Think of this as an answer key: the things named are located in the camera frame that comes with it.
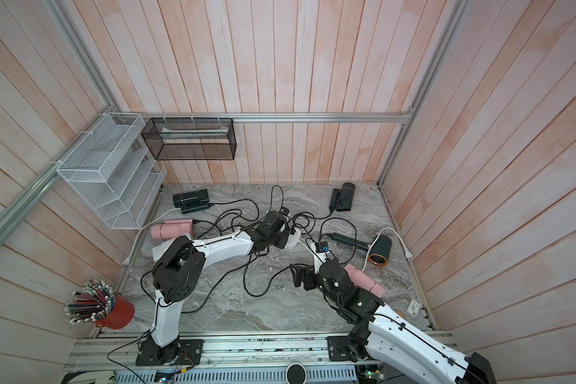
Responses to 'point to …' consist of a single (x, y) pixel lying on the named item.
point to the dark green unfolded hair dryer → (379, 250)
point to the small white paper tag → (414, 307)
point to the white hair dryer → (158, 250)
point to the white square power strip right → (293, 240)
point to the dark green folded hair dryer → (192, 201)
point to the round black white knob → (295, 374)
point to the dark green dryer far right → (342, 198)
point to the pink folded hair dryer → (171, 229)
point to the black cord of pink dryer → (197, 222)
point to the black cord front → (244, 274)
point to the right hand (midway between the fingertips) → (302, 262)
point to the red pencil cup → (122, 314)
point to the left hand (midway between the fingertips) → (283, 237)
